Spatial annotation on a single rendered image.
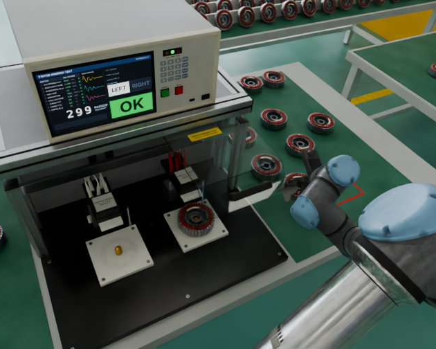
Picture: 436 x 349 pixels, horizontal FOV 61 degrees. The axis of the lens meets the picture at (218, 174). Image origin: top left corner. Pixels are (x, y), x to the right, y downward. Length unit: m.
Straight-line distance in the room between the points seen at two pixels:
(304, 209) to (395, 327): 1.29
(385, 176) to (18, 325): 1.28
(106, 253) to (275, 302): 1.05
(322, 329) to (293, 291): 1.44
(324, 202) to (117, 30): 0.62
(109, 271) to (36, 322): 0.21
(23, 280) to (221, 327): 0.98
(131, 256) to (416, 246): 0.78
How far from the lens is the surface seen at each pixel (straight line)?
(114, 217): 1.06
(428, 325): 2.19
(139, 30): 0.93
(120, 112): 0.94
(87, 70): 0.86
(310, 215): 0.90
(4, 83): 1.20
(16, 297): 1.15
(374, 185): 1.48
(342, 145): 1.60
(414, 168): 1.64
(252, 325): 1.87
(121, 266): 1.09
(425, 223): 0.53
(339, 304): 0.56
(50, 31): 0.95
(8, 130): 1.02
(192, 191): 1.11
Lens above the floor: 1.71
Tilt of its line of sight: 45 degrees down
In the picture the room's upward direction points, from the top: 6 degrees clockwise
